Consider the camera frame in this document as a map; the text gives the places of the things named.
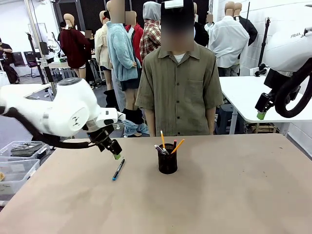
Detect black marker with blue cap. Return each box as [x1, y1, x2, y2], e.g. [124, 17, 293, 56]
[112, 158, 126, 181]

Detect person's left forearm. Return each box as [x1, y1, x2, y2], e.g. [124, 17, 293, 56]
[206, 106, 217, 136]

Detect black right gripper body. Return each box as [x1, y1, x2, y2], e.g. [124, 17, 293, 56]
[254, 92, 276, 113]

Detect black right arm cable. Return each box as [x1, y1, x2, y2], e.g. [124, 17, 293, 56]
[274, 51, 312, 118]

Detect black boom stand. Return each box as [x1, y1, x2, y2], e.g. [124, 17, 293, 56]
[245, 1, 252, 22]

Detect person in olive shirt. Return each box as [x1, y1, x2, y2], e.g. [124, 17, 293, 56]
[135, 0, 224, 137]

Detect mannequin in red hoodie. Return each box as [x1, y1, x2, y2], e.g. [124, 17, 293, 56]
[125, 11, 144, 69]

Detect black boots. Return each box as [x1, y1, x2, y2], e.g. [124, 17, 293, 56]
[102, 89, 120, 110]

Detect black mesh pen holder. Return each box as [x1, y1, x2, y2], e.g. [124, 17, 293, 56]
[157, 143, 178, 175]

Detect steel support column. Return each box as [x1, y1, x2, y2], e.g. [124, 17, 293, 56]
[24, 0, 61, 98]

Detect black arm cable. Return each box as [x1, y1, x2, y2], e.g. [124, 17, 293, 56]
[274, 51, 312, 118]
[0, 106, 98, 150]

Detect blue jeans pile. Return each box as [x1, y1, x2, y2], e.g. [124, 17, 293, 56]
[123, 121, 150, 137]

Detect white pen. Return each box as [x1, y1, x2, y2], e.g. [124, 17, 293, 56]
[154, 144, 169, 155]

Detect mannequin in blue fleece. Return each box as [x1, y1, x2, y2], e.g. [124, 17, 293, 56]
[106, 0, 145, 111]

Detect mannequin in cream shirt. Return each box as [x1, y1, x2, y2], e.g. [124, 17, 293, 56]
[94, 11, 113, 91]

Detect mannequin in white shirt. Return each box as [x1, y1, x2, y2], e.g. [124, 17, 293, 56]
[208, 1, 251, 77]

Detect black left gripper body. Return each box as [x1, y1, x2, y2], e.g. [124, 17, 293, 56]
[87, 124, 116, 147]

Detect black tripod stand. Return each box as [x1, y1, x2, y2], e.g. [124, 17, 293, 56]
[255, 17, 273, 74]

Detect black trousers pile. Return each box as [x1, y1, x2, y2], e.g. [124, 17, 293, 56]
[121, 108, 145, 125]

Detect clear plastic bin with tools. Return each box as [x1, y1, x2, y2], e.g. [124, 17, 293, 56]
[0, 140, 51, 160]

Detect mannequin in black jacket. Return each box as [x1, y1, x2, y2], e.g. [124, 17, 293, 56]
[234, 2, 258, 47]

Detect seated person in black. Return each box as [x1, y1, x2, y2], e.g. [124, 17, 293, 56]
[0, 38, 20, 85]

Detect mannequin in maroon sweater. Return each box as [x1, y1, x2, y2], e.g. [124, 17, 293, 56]
[59, 13, 93, 81]

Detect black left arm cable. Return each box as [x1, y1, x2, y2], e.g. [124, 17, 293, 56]
[0, 106, 98, 150]

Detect mannequin in plaid shirt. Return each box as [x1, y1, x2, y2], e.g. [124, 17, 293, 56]
[139, 1, 162, 62]

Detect white work table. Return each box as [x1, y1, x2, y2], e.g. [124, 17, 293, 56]
[0, 83, 58, 101]
[218, 76, 312, 124]

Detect person's right forearm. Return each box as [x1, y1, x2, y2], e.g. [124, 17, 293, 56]
[144, 107, 157, 137]

